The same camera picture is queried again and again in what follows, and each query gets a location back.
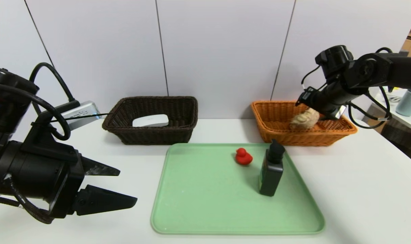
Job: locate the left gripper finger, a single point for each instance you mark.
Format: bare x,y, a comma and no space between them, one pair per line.
103,202
97,168

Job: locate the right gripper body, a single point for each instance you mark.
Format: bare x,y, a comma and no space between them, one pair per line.
307,96

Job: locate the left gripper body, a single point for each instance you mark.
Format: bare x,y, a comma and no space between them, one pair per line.
71,185

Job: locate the striped bread loaf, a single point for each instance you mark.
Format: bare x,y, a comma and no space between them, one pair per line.
304,120

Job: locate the white rectangular case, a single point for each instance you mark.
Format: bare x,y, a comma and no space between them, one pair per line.
151,121

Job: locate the black pump bottle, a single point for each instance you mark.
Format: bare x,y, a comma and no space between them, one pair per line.
270,176

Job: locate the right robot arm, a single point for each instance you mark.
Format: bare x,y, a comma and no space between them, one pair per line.
395,67

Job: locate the orange wicker basket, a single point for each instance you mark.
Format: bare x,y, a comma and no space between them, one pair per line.
276,135

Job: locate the dark brown wicker basket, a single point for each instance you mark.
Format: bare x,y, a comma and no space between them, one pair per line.
151,135

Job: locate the black zip tie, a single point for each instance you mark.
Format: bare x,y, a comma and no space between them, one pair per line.
90,117

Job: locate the red rubber duck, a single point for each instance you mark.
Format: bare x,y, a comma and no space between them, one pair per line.
242,158

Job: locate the grey-blue cup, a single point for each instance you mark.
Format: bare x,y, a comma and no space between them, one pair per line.
409,103

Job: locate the green plastic tray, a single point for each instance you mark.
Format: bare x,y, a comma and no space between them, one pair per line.
209,203

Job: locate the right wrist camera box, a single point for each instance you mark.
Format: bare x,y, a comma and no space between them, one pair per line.
341,112

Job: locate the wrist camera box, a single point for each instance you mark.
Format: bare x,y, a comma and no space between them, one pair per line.
81,113
341,112

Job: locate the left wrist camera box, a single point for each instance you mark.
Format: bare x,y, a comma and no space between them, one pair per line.
81,113

